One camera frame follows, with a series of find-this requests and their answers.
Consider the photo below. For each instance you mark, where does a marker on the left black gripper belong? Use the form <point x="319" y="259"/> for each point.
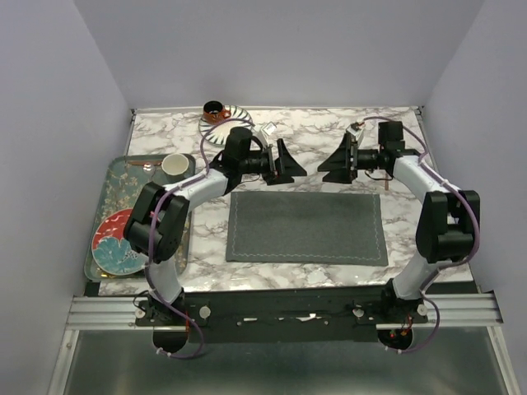
<point x="280" y="170"/>

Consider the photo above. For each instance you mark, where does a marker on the green floral tray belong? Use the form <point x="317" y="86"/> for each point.
<point x="123" y="183"/>

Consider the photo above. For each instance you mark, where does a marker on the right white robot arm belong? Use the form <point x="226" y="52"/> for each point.
<point x="448" y="230"/>

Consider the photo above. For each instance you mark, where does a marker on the grey cloth napkin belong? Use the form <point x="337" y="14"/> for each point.
<point x="297" y="227"/>

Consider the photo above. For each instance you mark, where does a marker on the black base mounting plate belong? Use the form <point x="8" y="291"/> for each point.
<point x="343" y="313"/>

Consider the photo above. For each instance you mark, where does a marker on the red and black cup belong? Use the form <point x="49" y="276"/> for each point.
<point x="215" y="112"/>

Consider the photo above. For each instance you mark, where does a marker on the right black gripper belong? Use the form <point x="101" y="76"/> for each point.
<point x="343" y="170"/>

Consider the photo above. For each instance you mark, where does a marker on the white and green cup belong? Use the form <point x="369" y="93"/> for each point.
<point x="176" y="167"/>

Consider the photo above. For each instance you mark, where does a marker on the red and blue plate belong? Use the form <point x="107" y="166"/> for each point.
<point x="112" y="253"/>

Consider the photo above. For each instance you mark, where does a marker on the silver spoon on tray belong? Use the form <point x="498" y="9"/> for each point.
<point x="149" y="169"/>

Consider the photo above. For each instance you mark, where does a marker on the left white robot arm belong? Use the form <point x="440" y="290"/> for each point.
<point x="156" y="224"/>

